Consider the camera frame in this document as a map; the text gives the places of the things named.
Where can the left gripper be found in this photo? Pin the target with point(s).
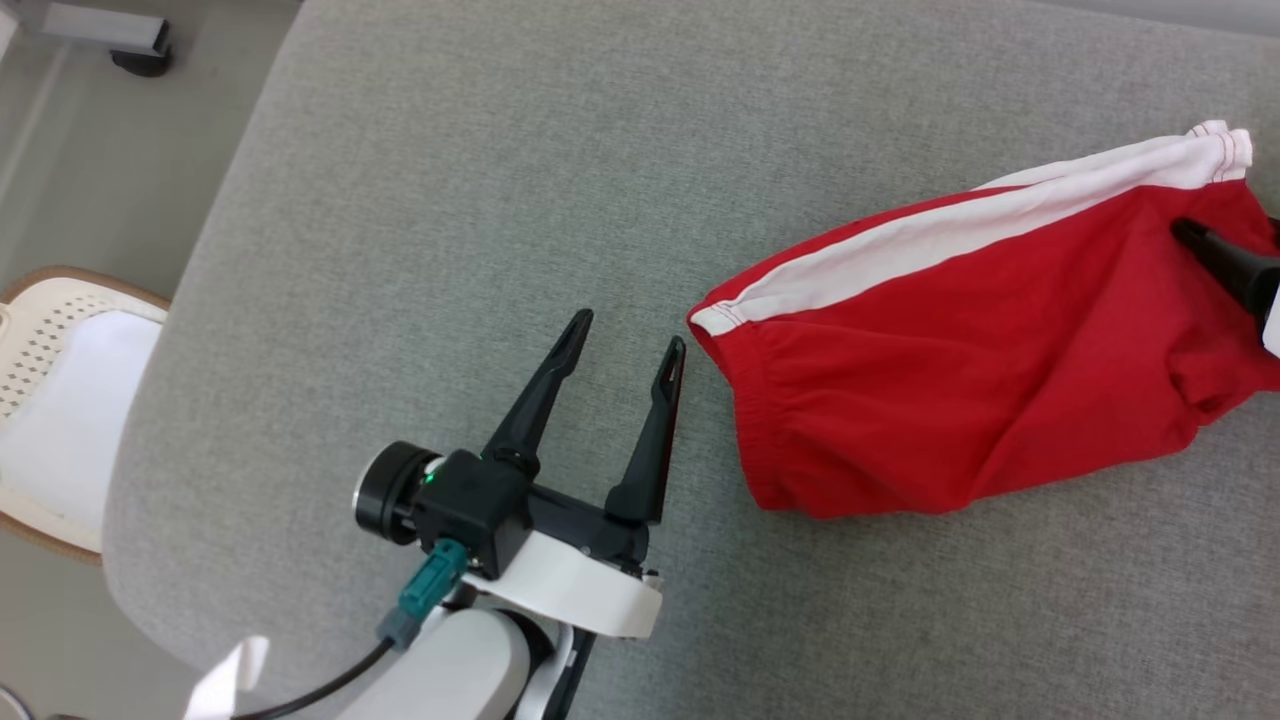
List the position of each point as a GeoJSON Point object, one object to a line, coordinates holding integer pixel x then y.
{"type": "Point", "coordinates": [590, 585]}

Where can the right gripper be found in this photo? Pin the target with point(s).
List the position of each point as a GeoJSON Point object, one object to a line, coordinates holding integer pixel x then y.
{"type": "Point", "coordinates": [1273, 325]}

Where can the red shorts with white stripe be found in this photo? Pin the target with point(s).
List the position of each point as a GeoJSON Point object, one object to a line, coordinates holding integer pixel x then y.
{"type": "Point", "coordinates": [950, 380]}

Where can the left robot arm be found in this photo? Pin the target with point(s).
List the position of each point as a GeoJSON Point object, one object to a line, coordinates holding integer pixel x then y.
{"type": "Point", "coordinates": [460, 670]}

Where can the grey fabric sofa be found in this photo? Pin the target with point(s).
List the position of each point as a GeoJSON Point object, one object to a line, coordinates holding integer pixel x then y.
{"type": "Point", "coordinates": [500, 180]}

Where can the white perforated basket brown rim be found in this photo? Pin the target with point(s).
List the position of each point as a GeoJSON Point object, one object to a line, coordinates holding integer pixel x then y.
{"type": "Point", "coordinates": [40, 340]}

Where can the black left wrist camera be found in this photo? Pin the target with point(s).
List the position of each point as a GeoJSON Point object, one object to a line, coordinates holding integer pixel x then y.
{"type": "Point", "coordinates": [470, 500]}

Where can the grey metal frame black foot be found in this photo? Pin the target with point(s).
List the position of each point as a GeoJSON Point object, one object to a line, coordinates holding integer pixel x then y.
{"type": "Point", "coordinates": [100, 25]}

